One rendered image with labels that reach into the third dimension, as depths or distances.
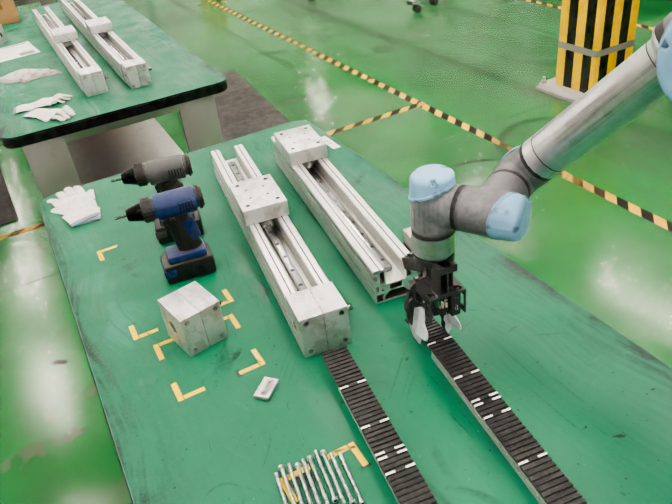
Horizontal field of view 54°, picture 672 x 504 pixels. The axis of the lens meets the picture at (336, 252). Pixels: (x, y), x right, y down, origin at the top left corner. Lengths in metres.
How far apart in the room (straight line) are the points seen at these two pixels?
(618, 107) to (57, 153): 2.31
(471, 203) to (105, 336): 0.85
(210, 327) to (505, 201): 0.65
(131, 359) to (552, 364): 0.83
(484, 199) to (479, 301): 0.41
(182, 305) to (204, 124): 1.73
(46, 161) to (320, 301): 1.84
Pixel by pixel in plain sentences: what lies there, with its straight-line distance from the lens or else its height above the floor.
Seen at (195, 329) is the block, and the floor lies 0.84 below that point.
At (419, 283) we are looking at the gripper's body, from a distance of 1.18.
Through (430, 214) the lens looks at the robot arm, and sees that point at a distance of 1.07.
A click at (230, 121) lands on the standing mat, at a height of 0.01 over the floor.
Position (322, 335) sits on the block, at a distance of 1.28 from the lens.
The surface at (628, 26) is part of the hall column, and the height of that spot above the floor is 0.41.
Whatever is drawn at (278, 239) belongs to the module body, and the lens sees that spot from 1.56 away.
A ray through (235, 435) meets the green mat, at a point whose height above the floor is 0.78.
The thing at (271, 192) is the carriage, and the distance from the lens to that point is 1.62.
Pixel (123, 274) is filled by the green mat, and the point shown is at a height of 0.78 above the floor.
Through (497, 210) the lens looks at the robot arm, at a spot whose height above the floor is 1.13.
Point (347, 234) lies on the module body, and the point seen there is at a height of 0.86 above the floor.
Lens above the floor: 1.66
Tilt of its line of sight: 34 degrees down
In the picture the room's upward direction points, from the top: 7 degrees counter-clockwise
